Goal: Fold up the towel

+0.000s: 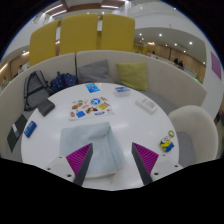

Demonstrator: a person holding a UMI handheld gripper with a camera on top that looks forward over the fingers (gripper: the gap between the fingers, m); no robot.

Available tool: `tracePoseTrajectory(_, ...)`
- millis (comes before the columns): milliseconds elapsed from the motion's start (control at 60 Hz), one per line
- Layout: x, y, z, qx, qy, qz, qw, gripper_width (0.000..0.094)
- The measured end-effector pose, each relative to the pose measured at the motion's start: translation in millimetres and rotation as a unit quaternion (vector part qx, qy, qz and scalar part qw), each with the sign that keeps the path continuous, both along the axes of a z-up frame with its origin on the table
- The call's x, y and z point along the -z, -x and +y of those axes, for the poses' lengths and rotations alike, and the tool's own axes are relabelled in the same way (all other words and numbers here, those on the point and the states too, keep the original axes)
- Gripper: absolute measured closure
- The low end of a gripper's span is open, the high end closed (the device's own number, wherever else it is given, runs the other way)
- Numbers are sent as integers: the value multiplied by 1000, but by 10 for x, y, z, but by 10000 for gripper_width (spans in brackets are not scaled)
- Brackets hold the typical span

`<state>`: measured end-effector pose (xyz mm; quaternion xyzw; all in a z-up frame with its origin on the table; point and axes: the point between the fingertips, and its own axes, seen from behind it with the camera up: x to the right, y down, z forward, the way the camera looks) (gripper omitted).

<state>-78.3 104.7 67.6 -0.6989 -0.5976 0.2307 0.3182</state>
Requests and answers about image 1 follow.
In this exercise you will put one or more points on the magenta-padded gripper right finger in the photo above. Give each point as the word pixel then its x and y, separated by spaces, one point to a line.
pixel 146 158

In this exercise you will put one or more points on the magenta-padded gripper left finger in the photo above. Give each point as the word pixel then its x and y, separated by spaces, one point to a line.
pixel 79 159

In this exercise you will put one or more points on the light blue towel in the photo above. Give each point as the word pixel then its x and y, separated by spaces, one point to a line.
pixel 101 143

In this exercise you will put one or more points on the colourful sticker sheet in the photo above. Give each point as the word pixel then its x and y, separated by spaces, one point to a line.
pixel 90 108

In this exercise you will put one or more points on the white flat box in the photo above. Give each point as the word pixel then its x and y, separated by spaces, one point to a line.
pixel 146 105

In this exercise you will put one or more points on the white round-backed chair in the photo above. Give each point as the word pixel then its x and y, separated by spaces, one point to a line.
pixel 193 128

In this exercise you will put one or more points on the blue rectangular box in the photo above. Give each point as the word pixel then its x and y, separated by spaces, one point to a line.
pixel 30 129

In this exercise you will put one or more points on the dark brown wallet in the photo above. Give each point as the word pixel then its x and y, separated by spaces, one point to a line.
pixel 46 107

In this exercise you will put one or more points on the black laptop sleeve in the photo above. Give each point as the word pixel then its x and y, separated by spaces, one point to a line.
pixel 15 133

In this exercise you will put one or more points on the small clear blue-topped box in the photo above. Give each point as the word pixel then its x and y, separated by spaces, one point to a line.
pixel 122 90

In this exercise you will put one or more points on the blue card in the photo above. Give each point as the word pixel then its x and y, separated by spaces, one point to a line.
pixel 92 87

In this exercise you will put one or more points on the dark blue dotted bag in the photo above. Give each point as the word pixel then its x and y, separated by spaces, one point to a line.
pixel 64 81

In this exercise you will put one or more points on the grey backpack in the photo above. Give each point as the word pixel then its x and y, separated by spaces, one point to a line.
pixel 35 90

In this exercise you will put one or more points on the curved beige sofa bench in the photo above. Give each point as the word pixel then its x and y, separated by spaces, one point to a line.
pixel 166 78

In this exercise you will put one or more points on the yellow-green cushion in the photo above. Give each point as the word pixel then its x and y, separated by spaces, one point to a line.
pixel 133 76

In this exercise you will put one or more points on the grey cushion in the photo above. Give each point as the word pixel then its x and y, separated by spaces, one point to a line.
pixel 95 72

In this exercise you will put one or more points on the yellow upholstered panel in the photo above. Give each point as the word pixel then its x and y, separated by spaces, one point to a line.
pixel 79 33
pixel 117 32
pixel 43 43

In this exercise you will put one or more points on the ceiling strip lights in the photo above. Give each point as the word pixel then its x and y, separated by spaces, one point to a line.
pixel 55 8

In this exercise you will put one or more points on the pink wall poster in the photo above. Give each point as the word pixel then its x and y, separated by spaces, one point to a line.
pixel 216 65

